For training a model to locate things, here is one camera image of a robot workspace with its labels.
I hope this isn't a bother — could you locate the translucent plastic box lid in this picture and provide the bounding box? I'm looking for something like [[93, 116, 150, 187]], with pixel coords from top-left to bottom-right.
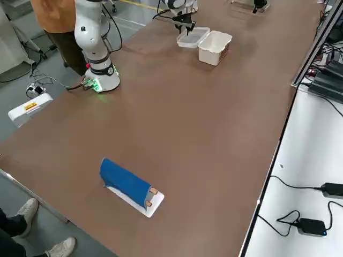
[[176, 26, 211, 49]]

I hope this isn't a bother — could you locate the white preservation box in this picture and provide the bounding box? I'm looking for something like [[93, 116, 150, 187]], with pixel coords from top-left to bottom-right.
[[197, 30, 233, 66]]

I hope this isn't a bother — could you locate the white box yellow label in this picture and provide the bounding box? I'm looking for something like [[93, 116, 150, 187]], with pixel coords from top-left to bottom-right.
[[8, 92, 54, 129]]

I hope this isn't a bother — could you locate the black power supply brick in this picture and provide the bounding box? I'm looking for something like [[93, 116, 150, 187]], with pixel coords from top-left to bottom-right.
[[323, 59, 343, 78], [307, 71, 343, 103]]

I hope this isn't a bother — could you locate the person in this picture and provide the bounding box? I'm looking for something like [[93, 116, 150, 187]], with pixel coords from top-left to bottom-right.
[[29, 0, 91, 77], [0, 197, 78, 257]]

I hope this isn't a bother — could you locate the white floor power strip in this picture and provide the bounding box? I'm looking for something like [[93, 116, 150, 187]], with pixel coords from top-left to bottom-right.
[[26, 82, 47, 95]]

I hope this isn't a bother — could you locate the blue fabric cover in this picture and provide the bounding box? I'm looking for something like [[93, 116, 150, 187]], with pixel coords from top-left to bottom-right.
[[99, 157, 155, 208]]

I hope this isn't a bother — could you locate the white cart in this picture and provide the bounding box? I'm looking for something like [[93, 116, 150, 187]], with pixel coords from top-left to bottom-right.
[[0, 0, 37, 75]]

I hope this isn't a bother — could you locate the black power adapter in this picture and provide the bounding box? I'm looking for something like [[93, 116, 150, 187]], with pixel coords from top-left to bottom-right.
[[296, 217, 327, 238], [320, 182, 343, 199]]

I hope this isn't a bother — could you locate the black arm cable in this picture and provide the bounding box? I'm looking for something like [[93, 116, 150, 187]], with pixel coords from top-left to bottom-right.
[[65, 0, 172, 92]]

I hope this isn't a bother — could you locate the aluminium frame post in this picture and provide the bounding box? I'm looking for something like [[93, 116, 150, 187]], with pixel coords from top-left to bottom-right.
[[290, 0, 343, 88]]

